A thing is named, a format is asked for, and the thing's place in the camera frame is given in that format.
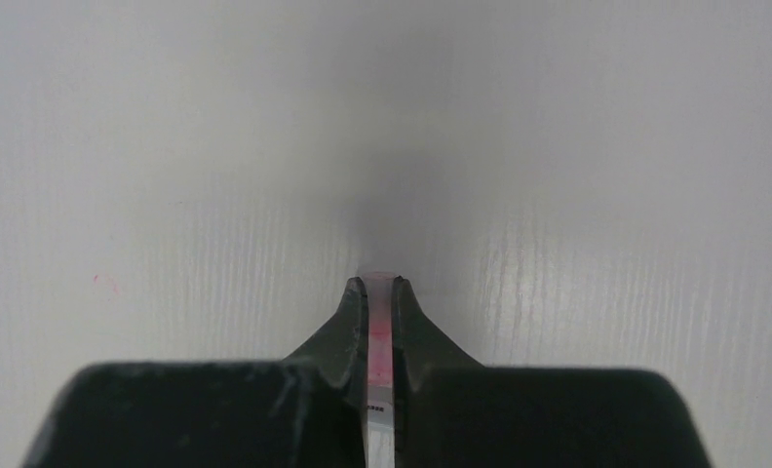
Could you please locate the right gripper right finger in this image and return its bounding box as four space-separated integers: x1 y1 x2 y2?
391 278 710 467

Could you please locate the black green pen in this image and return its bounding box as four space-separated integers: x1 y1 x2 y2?
367 386 396 468

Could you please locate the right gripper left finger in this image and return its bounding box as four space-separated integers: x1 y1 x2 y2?
23 278 368 467

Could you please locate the pink pen cap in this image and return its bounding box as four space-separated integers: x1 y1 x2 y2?
362 272 397 388

